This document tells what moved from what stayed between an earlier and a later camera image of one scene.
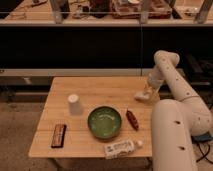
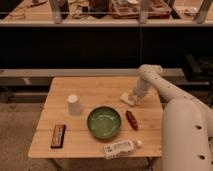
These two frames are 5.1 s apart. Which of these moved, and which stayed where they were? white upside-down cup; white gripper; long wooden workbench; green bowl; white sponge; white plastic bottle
Moved: white sponge; white gripper
Stayed: long wooden workbench; green bowl; white upside-down cup; white plastic bottle
